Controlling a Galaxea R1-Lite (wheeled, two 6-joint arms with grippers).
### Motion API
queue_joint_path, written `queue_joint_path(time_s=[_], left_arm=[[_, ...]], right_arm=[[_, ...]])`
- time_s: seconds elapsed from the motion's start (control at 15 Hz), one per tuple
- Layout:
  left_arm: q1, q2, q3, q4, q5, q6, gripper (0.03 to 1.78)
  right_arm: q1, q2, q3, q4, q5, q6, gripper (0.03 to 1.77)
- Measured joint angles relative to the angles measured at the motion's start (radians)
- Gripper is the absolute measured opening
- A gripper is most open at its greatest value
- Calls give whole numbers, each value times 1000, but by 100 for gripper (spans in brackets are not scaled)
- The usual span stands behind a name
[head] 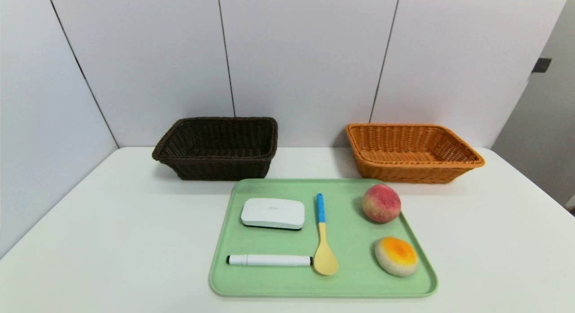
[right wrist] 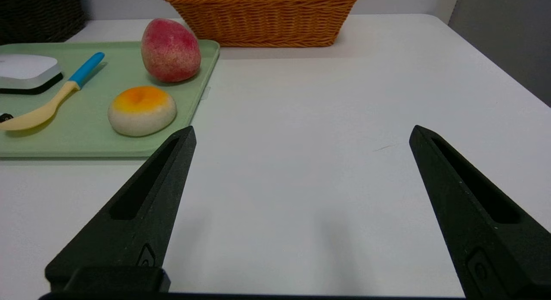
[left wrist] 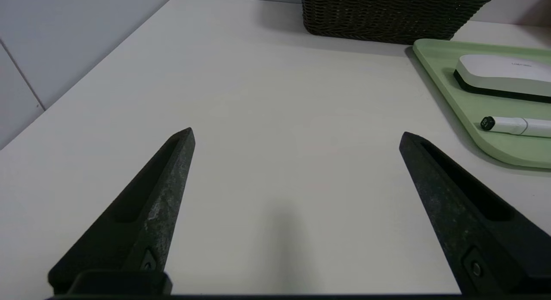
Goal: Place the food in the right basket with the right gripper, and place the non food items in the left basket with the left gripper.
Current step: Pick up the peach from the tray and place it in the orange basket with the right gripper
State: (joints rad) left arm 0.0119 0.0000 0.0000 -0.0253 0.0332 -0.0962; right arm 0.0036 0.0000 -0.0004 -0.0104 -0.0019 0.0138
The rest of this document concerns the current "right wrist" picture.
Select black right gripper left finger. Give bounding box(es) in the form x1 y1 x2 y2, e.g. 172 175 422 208
45 126 197 292

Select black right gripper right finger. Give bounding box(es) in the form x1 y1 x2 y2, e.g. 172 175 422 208
409 125 551 300

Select white bun with orange top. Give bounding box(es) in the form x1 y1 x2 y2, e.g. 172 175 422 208
108 86 177 137

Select wooden spoon with blue handle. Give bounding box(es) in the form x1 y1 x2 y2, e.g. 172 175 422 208
0 52 105 132

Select red peach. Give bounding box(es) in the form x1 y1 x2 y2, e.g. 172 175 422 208
141 19 201 83

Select dark brown wicker basket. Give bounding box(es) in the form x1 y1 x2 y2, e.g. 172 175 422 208
0 0 87 44

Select orange wicker basket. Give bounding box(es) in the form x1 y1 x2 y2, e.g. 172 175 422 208
161 0 365 48

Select light green plastic tray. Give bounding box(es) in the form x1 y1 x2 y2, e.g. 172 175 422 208
0 40 220 158

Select white flat router box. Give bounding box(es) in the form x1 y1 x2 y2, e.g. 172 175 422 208
0 54 64 95

